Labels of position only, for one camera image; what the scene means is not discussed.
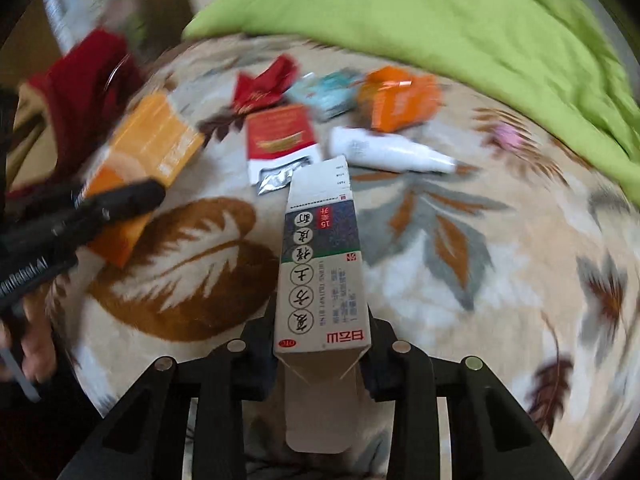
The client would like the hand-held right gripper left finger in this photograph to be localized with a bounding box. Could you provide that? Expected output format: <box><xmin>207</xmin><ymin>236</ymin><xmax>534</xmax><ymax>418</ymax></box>
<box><xmin>57</xmin><ymin>305</ymin><xmax>278</xmax><ymax>480</ymax></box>

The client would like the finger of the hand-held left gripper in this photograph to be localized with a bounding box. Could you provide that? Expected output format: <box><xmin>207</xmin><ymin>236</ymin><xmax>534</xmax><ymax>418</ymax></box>
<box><xmin>74</xmin><ymin>180</ymin><xmax>167</xmax><ymax>225</ymax></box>

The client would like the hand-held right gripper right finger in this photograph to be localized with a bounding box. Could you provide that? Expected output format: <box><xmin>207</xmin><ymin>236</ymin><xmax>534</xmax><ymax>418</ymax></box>
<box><xmin>357</xmin><ymin>317</ymin><xmax>576</xmax><ymax>480</ymax></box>

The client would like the orange cardboard box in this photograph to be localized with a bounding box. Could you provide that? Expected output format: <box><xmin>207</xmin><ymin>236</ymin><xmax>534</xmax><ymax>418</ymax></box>
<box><xmin>80</xmin><ymin>91</ymin><xmax>206</xmax><ymax>268</ymax></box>

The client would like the white green long medicine box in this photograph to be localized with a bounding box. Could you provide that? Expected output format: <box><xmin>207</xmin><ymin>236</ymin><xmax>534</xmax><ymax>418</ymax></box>
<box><xmin>272</xmin><ymin>155</ymin><xmax>373</xmax><ymax>456</ymax></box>

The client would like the person's left hand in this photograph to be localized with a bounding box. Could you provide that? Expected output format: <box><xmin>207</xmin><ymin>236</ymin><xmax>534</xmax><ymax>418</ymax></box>
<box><xmin>0</xmin><ymin>290</ymin><xmax>58</xmax><ymax>383</ymax></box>

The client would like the dark red bag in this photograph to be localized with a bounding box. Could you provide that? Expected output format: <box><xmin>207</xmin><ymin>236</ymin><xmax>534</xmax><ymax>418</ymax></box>
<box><xmin>7</xmin><ymin>27</ymin><xmax>146</xmax><ymax>196</ymax></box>

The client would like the silver foil piece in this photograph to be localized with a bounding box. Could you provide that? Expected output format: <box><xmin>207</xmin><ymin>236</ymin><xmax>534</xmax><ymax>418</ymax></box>
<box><xmin>255</xmin><ymin>157</ymin><xmax>308</xmax><ymax>196</ymax></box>

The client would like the leaf-print fleece blanket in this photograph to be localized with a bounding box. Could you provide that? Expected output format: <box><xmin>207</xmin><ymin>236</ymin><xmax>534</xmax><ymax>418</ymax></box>
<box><xmin>10</xmin><ymin>35</ymin><xmax>640</xmax><ymax>480</ymax></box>

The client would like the red torn cardboard pack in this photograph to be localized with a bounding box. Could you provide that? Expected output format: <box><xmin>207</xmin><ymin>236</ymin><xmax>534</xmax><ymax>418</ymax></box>
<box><xmin>246</xmin><ymin>104</ymin><xmax>323</xmax><ymax>183</ymax></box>

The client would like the red crumpled wrapper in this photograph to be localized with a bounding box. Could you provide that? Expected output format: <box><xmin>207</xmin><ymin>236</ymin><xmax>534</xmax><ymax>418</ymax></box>
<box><xmin>231</xmin><ymin>55</ymin><xmax>300</xmax><ymax>113</ymax></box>

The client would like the white plastic tube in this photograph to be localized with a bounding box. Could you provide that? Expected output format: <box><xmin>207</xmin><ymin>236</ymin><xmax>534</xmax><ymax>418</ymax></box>
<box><xmin>327</xmin><ymin>126</ymin><xmax>458</xmax><ymax>175</ymax></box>

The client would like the teal small box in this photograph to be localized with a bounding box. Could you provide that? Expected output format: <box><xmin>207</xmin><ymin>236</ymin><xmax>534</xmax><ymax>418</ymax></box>
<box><xmin>286</xmin><ymin>69</ymin><xmax>366</xmax><ymax>121</ymax></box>

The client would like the pink wrapper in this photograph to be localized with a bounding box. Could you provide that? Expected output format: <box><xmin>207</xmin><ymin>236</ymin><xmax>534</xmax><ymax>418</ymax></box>
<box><xmin>492</xmin><ymin>125</ymin><xmax>523</xmax><ymax>153</ymax></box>

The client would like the orange crumpled packet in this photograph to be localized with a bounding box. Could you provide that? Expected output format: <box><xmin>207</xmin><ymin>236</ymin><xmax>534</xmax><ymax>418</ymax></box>
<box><xmin>357</xmin><ymin>66</ymin><xmax>445</xmax><ymax>133</ymax></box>

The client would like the green quilt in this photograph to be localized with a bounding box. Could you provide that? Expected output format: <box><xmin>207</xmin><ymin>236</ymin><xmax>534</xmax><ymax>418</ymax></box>
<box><xmin>182</xmin><ymin>0</ymin><xmax>640</xmax><ymax>201</ymax></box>

